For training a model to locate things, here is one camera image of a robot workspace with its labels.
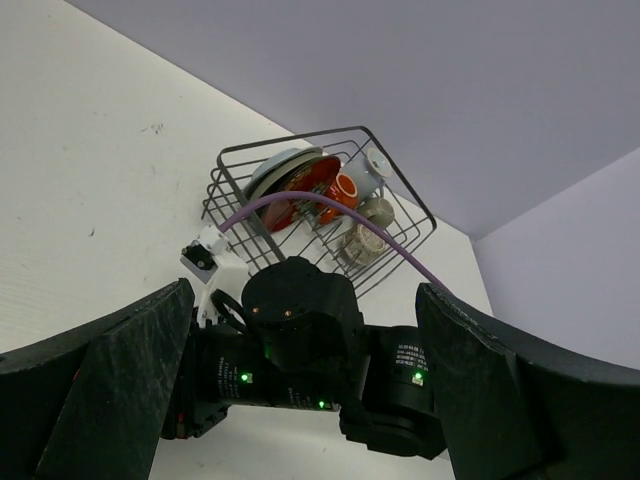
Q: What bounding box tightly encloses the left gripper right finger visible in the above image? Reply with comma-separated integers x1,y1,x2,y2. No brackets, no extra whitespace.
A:
416,283,639,479

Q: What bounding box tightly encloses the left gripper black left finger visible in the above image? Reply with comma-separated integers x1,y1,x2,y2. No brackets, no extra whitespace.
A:
1,278,195,479

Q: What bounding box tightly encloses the small brown speckled cup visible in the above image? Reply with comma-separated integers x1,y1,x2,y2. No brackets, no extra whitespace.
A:
342,224,387,266

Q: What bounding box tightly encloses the small grey espresso cup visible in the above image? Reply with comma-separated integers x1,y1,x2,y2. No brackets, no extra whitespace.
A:
357,197,395,230

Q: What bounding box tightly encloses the orange black patterned cup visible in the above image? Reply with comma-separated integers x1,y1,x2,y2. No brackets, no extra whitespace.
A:
316,173,358,225

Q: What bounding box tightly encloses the light blue ceramic mug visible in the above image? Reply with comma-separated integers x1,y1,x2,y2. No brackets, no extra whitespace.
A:
342,147,393,202

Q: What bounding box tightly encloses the light blue saucer plate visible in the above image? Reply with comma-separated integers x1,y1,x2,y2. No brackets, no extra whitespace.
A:
242,148,304,199

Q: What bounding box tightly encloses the red floral plate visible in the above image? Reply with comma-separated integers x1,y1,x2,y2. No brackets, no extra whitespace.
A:
259,154,343,234

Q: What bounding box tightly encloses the grey stoneware saucer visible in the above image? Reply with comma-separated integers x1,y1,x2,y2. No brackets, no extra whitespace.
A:
244,146,322,201

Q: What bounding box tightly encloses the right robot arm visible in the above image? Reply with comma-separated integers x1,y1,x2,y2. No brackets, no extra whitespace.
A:
161,257,446,460

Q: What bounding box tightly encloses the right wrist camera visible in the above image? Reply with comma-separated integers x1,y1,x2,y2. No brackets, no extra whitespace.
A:
180,224,249,327

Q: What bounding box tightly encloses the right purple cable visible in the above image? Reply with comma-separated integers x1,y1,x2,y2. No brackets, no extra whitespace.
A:
219,191,449,291

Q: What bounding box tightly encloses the dark wire dish rack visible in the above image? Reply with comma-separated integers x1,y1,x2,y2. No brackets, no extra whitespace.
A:
201,126,437,298

